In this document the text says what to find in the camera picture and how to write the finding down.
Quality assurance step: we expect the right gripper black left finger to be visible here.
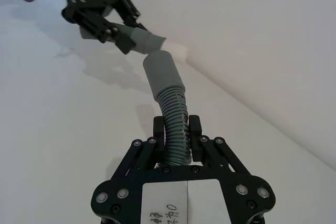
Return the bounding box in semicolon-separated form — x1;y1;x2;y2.
112;116;167;180

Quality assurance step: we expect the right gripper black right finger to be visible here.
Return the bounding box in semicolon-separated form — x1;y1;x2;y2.
187;114;253;177

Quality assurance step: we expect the grey tube fitting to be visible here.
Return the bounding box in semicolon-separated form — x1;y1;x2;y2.
80;5;167;57

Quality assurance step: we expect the grey corrugated hose with cuff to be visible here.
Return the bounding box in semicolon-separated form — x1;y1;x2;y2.
142;51;193;167

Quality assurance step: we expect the short white tube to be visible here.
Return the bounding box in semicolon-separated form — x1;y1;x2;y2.
159;40;188;65

